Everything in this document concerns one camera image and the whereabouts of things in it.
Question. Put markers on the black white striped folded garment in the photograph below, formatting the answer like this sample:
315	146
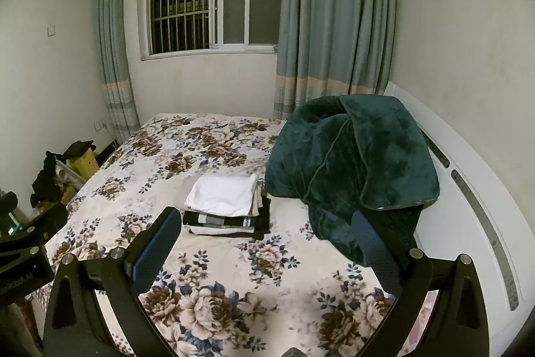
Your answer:
217	221

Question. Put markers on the narrow grey-green curtain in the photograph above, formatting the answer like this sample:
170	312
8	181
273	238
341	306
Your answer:
113	47

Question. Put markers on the wide grey-green curtain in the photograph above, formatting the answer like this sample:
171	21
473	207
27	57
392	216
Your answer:
334	5

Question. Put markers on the white wall switch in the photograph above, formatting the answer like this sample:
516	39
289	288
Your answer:
51	31

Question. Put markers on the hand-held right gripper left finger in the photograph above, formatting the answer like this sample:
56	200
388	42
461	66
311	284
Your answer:
156	252

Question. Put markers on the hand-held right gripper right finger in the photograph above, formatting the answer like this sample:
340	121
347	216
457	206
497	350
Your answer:
376	252

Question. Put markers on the black cloth on yellow box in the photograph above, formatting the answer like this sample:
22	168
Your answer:
79	148

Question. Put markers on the floral bed sheet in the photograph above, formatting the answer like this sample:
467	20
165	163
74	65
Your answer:
167	181

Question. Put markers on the white t-shirt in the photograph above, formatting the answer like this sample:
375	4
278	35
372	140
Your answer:
221	192

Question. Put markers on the white bed headboard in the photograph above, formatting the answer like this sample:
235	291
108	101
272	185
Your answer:
451	223

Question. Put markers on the white wall socket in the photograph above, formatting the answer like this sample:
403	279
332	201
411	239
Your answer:
100	126

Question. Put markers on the dark green plush blanket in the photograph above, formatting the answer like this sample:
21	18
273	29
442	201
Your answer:
355	156

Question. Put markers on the clutter pile by wall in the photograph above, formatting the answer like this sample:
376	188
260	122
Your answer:
46	181

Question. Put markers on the yellow box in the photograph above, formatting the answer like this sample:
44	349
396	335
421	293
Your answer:
85	166

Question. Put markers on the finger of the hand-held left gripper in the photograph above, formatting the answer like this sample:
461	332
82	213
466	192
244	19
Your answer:
52	219

